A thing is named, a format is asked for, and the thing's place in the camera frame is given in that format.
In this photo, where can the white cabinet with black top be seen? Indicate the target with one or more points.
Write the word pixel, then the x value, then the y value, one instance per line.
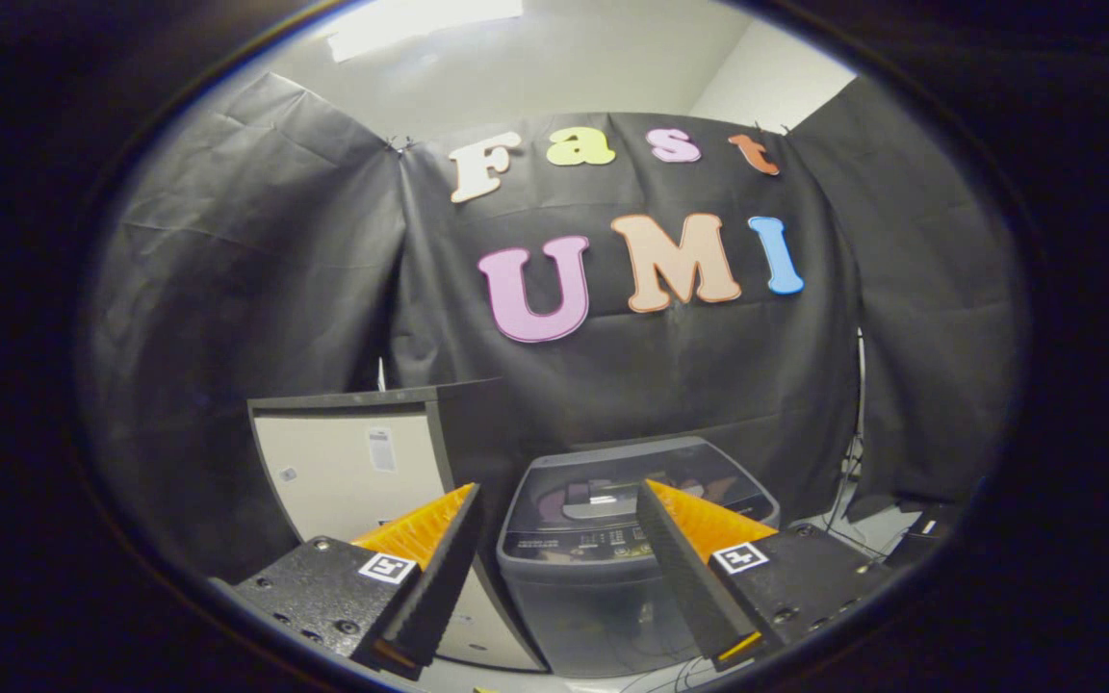
pixel 343 462

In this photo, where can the grey washing machine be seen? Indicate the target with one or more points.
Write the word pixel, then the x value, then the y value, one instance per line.
pixel 574 606

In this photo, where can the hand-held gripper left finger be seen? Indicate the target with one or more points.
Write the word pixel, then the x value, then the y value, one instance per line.
pixel 449 568

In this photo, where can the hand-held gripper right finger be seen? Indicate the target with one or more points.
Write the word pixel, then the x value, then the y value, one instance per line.
pixel 684 568

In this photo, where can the black box on floor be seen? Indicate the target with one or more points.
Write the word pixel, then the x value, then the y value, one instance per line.
pixel 920 539

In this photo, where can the black backdrop cloth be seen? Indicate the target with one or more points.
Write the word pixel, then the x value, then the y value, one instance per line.
pixel 256 250

